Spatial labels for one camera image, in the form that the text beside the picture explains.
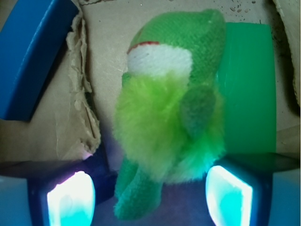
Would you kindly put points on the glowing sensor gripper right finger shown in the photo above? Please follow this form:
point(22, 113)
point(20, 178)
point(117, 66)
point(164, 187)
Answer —
point(259, 189)

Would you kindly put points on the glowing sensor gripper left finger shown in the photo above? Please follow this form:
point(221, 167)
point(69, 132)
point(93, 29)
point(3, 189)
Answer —
point(46, 193)

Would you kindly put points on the green plush animal toy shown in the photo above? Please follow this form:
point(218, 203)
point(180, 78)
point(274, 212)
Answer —
point(169, 118)

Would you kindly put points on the brown paper bag tray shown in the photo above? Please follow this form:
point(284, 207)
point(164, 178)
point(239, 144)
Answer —
point(74, 115)

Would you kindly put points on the green rectangular block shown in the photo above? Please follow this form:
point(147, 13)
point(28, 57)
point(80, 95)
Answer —
point(247, 81)

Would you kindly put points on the blue rectangular block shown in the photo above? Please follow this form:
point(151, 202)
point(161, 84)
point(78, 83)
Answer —
point(29, 43)

